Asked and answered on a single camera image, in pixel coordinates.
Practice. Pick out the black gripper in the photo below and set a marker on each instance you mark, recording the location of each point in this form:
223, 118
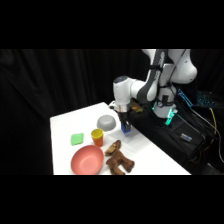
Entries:
124, 117

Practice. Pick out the blue cube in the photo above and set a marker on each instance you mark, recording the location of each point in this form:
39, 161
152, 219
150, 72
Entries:
126, 130

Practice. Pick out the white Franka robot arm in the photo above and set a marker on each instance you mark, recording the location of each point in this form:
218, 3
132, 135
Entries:
156, 76

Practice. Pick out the gray bowl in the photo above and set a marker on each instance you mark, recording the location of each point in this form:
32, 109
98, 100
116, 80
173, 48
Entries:
106, 122

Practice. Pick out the pink bowl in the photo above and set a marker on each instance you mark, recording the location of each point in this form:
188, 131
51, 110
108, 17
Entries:
87, 160

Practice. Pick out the tan wrist mounted block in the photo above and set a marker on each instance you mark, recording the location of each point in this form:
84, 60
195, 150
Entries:
136, 107

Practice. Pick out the orange cup with yellow rim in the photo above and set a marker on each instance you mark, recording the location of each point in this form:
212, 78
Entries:
97, 137

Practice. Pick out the black robot stand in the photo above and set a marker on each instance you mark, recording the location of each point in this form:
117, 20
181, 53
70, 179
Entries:
160, 130

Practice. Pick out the brown plush toy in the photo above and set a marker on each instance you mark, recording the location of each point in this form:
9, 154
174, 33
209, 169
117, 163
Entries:
117, 160

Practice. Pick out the green block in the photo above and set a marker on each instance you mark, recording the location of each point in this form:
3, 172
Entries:
77, 139

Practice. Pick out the silver blue pen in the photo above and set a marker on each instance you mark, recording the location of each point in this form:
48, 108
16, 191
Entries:
186, 136

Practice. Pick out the electronics box with teal lights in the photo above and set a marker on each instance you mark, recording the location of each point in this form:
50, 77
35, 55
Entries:
206, 99

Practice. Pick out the black curtain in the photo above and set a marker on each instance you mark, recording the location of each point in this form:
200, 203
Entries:
36, 86

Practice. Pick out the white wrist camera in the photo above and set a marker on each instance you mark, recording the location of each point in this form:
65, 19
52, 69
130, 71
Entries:
113, 105

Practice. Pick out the blue plastic frame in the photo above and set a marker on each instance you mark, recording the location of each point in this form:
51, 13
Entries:
184, 97

